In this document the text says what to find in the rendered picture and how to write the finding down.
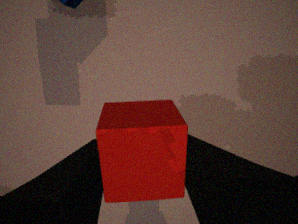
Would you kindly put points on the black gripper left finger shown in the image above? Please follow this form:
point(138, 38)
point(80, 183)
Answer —
point(68, 193)

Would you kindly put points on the blue cube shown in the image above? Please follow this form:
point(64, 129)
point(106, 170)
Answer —
point(71, 3)

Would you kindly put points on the red cube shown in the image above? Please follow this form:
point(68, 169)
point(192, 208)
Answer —
point(142, 148)

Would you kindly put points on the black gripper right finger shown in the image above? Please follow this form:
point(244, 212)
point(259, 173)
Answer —
point(226, 189)

